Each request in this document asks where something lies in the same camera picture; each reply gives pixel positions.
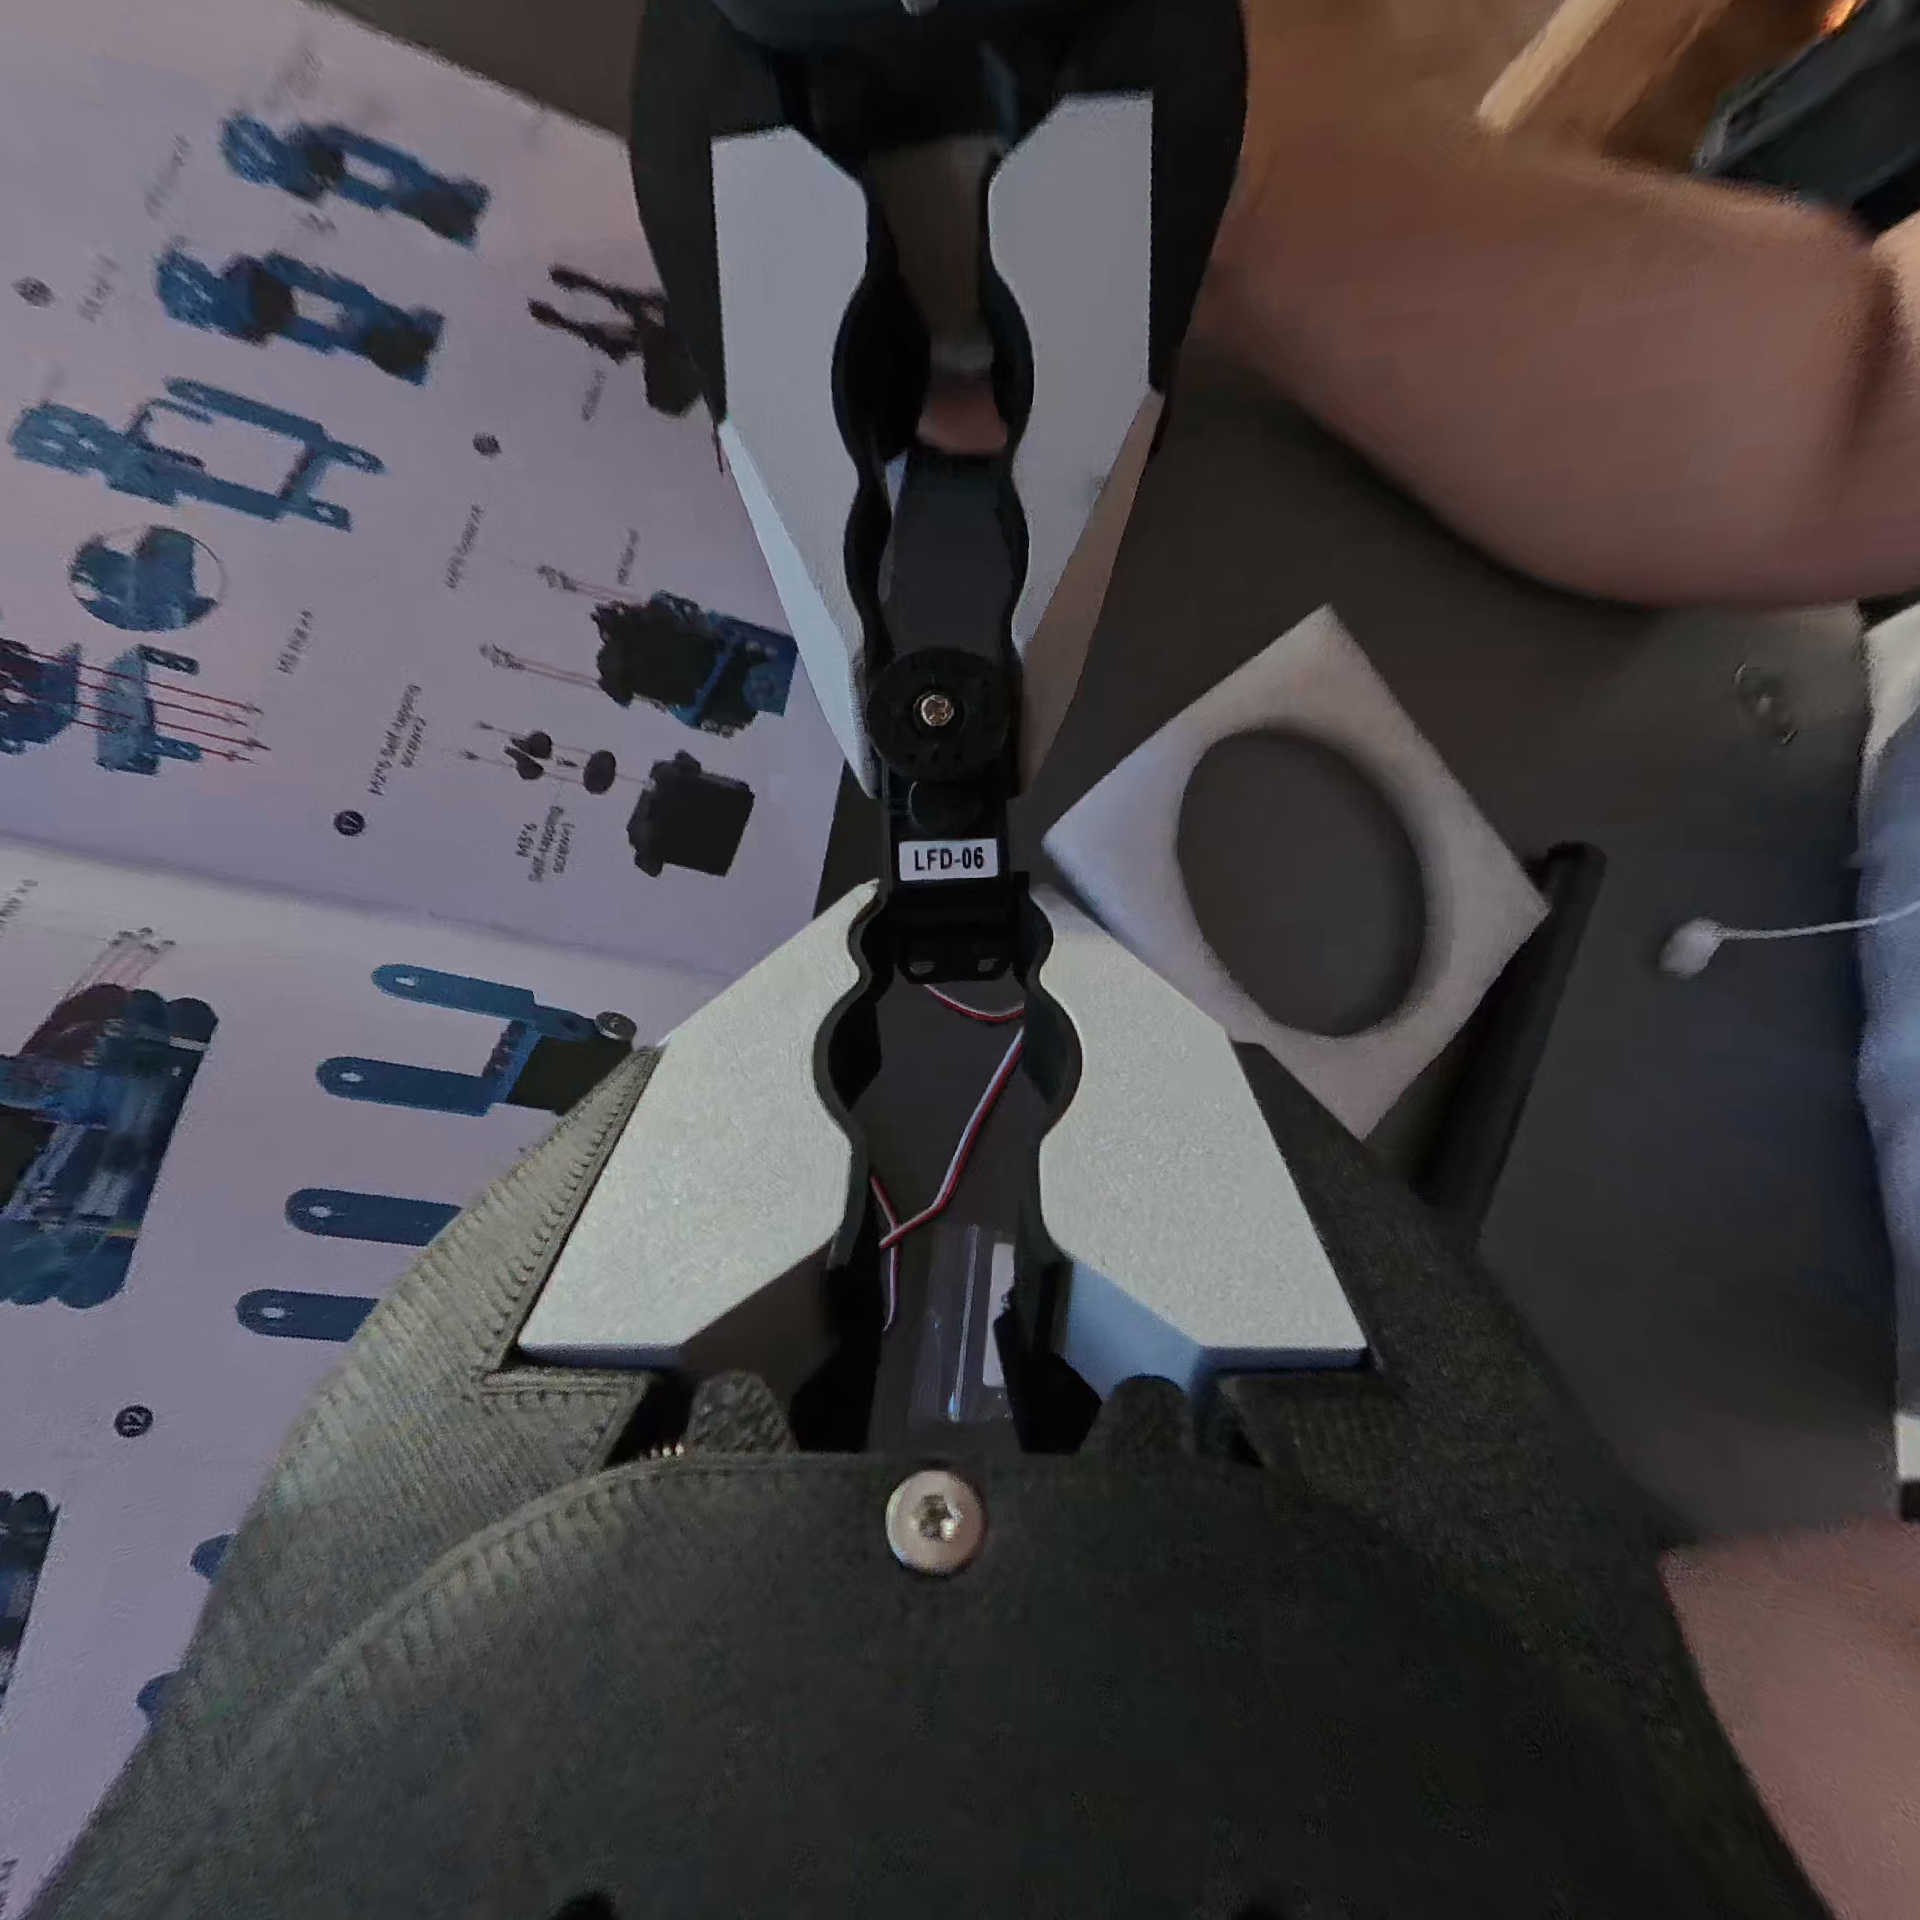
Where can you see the black servo motor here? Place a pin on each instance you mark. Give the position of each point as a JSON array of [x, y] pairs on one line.
[[945, 916]]

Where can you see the person's right forearm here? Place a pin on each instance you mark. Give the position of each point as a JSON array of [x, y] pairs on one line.
[[1500, 347]]

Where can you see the printed instruction booklet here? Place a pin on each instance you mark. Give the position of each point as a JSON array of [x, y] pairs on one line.
[[375, 901]]

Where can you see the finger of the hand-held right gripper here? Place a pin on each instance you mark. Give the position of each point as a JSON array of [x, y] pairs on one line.
[[779, 330], [1088, 300]]

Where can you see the pale garment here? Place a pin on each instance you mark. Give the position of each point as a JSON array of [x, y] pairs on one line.
[[1892, 1051]]

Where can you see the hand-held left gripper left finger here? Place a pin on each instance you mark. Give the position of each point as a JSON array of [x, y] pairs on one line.
[[704, 1184]]

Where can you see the small round desk fitting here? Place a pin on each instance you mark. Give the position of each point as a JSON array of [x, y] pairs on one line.
[[1767, 702]]

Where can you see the small clear parts bag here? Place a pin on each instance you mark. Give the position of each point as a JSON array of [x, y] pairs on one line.
[[960, 1319]]

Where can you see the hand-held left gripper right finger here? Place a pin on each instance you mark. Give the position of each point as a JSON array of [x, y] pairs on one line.
[[1185, 1184]]

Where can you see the person's left forearm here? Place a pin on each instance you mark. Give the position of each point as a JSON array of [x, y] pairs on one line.
[[1816, 1725]]

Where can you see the white foam square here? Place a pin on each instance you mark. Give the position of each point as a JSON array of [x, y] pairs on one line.
[[1140, 856]]

